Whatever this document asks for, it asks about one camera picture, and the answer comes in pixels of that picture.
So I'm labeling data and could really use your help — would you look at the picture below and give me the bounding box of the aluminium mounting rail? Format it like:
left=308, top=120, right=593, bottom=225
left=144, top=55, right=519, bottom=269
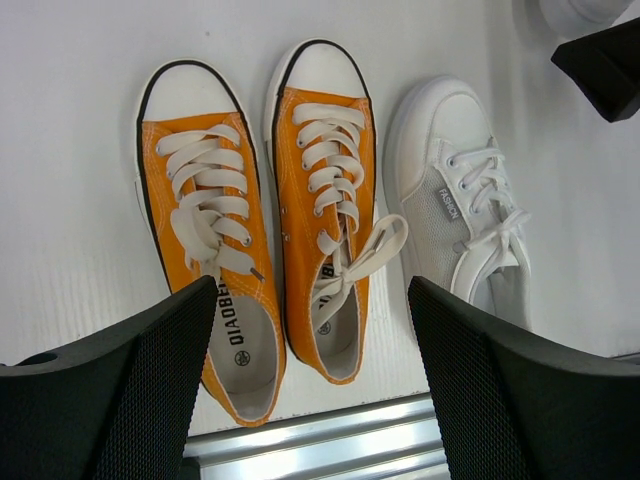
left=184, top=394, right=450, bottom=479

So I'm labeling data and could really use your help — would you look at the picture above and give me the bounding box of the left orange canvas sneaker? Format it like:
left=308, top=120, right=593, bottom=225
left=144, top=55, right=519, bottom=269
left=135, top=59, right=286, bottom=427

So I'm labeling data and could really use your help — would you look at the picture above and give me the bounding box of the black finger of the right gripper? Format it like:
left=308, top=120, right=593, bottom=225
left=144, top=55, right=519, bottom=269
left=551, top=18, right=640, bottom=123

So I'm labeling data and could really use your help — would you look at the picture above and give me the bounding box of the right orange canvas sneaker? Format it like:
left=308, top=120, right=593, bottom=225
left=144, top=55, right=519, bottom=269
left=264, top=39, right=409, bottom=385

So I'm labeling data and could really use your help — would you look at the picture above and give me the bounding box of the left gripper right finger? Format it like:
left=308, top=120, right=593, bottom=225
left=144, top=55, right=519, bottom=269
left=408, top=277, right=639, bottom=479

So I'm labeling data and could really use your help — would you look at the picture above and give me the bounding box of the white sneaker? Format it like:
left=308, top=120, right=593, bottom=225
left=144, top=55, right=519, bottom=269
left=383, top=76, right=531, bottom=329
left=539, top=0, right=634, bottom=39

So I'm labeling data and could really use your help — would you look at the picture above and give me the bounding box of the orange canvas sneaker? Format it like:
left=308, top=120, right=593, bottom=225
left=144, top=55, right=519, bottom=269
left=135, top=59, right=286, bottom=427
left=264, top=39, right=409, bottom=385

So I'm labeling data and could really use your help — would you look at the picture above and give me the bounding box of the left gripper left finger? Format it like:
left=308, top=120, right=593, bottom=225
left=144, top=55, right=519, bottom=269
left=1, top=276, right=217, bottom=479

